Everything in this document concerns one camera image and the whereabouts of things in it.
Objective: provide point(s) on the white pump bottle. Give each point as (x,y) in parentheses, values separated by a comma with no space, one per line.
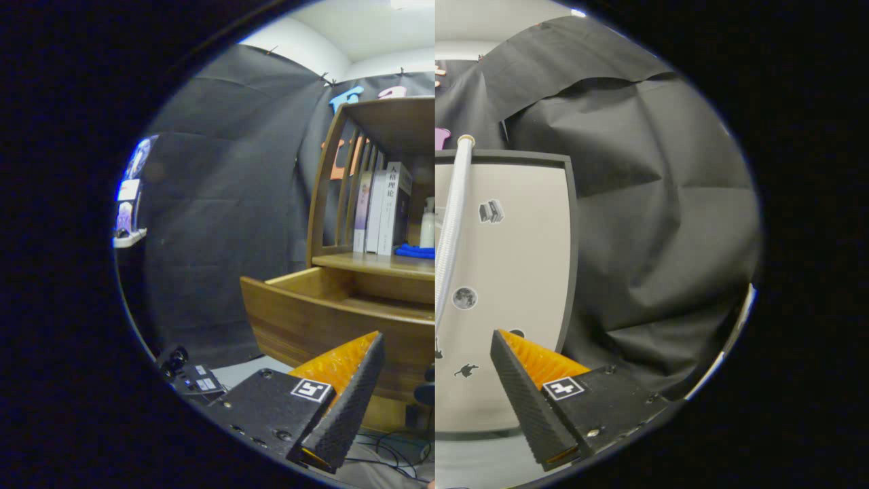
(428,227)

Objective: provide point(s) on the black backdrop cloth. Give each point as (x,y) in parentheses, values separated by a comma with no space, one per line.
(217,204)

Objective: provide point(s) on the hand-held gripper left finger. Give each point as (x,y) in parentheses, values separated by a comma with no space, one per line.
(353,397)

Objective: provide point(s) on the brown wooden drawer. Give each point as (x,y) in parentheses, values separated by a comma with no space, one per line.
(319,333)

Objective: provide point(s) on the white portrait cover book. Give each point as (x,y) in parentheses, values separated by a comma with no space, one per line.
(396,204)

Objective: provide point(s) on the brown wooden cabinet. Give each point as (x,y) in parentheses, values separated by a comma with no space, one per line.
(400,122)

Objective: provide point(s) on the thin purple book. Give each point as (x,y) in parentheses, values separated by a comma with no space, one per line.
(360,210)

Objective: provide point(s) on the black electronic device box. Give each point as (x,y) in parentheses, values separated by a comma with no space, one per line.
(197,380)

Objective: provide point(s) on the wooden countertop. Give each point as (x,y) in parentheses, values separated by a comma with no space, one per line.
(380,263)

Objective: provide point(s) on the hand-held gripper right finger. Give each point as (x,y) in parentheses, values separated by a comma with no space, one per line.
(526,401)

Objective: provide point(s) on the white cabinet door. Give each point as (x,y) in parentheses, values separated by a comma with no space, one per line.
(523,272)

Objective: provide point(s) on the blue cloth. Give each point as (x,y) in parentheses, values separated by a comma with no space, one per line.
(415,251)

